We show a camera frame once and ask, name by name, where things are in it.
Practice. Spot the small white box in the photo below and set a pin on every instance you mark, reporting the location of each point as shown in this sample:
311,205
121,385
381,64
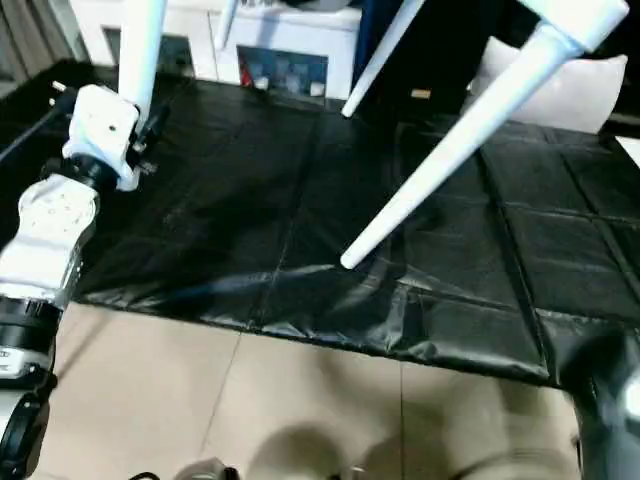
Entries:
316,89

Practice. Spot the black work mat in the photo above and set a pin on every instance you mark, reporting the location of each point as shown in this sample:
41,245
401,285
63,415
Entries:
250,200

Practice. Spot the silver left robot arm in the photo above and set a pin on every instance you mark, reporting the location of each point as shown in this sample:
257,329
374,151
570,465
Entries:
45,225

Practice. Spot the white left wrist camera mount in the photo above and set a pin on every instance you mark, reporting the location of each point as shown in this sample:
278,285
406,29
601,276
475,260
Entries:
100,120

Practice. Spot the red box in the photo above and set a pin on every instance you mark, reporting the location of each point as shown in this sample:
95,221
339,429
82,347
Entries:
246,75

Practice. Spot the grey bag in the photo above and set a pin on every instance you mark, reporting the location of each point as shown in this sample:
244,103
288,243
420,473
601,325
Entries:
325,5

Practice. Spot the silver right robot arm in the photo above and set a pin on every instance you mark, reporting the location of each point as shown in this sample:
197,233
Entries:
615,400

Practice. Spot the black left robot foot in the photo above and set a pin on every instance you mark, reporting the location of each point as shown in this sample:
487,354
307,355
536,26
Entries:
205,472

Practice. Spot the grey curtain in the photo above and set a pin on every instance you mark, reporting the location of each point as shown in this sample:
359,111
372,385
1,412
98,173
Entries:
30,35

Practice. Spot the white cabinet with glass doors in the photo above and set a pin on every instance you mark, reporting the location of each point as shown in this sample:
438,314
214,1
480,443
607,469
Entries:
200,30

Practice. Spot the white flat board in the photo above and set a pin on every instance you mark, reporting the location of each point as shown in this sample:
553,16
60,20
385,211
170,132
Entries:
632,147

